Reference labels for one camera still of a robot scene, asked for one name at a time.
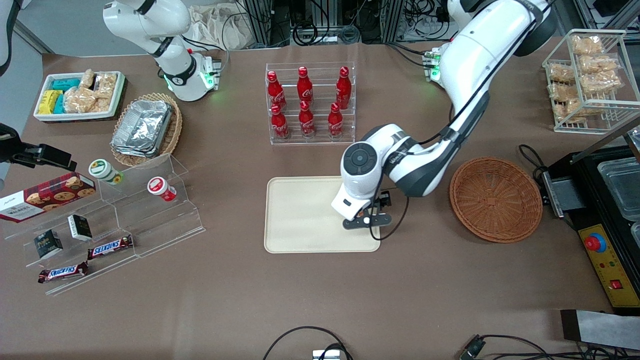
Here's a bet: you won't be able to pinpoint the bagged pastry snack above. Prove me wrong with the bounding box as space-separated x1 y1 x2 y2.
555 97 596 124
580 54 619 73
549 82 581 103
571 35 604 56
580 70 622 95
549 64 576 83

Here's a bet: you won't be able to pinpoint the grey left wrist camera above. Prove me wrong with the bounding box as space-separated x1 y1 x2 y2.
342 191 394 230

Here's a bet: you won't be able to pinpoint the yellow snack packet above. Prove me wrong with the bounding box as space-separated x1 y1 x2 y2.
38 90 63 115

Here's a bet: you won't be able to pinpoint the black coiled machine cable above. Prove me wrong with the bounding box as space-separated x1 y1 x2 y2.
517 144 556 198

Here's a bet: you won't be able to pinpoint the round brown wicker basket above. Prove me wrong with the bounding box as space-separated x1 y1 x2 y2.
449 157 544 244

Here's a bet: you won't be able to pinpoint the brown snickers bar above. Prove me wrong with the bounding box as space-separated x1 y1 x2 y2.
38 261 89 284
87 235 134 260

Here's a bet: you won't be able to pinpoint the black background cable bundle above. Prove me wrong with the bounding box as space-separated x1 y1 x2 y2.
272 0 381 46

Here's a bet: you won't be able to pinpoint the clear acrylic bottle rack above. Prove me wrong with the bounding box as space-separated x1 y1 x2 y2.
265 62 357 146

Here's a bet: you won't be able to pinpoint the black looped table cable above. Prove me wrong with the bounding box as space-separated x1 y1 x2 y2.
262 326 354 360

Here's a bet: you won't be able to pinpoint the clear acrylic step stand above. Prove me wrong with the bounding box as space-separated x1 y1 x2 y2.
4 154 207 297

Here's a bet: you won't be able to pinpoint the black machine with yellow panel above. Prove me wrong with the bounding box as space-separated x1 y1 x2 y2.
542 117 640 316

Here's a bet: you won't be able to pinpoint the red tartan cookie box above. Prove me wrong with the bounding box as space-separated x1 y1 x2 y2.
0 171 97 223

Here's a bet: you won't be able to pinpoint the grey metal plate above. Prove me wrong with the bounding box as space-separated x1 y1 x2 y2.
542 171 587 219

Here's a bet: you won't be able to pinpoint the white rectangular snack tray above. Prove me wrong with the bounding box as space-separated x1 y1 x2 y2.
33 71 127 123

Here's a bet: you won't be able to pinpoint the red cola bottle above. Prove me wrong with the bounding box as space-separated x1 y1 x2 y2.
298 100 316 138
335 66 353 110
297 66 314 103
327 102 344 139
266 70 288 112
270 103 290 140

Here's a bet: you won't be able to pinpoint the clear plastic container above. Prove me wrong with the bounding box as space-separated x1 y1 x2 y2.
597 157 640 222

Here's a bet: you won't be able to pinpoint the grey flat strip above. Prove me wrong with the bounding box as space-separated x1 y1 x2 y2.
560 309 640 351

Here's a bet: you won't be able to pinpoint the oval light wicker basket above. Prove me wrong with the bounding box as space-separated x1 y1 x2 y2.
110 92 183 168

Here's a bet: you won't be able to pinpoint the white wire rack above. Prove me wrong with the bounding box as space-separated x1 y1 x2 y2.
542 28 640 135

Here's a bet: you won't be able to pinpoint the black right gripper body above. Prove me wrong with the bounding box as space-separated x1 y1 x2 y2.
0 122 23 165

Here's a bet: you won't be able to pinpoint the small black white box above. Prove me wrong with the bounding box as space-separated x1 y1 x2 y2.
67 214 94 242

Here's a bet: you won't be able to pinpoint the aluminium frame post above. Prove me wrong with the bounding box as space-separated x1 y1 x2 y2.
380 0 405 43
243 0 275 48

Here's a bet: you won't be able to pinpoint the beige plastic tray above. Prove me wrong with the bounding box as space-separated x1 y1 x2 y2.
264 175 382 254

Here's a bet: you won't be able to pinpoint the red emergency stop button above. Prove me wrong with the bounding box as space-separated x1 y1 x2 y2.
584 232 607 254

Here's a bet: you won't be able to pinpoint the red lid yogurt cup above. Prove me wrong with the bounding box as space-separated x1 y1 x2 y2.
147 176 177 203

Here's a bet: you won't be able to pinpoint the stacked aluminium foil containers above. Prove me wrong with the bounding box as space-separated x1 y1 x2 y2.
111 100 173 158

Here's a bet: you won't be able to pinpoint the black cable connector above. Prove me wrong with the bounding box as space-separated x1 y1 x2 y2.
459 336 487 360

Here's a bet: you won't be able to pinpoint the black thin cable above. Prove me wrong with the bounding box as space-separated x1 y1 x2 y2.
475 334 640 360

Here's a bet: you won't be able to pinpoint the green lid yogurt cup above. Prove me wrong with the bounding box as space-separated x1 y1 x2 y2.
88 158 124 186

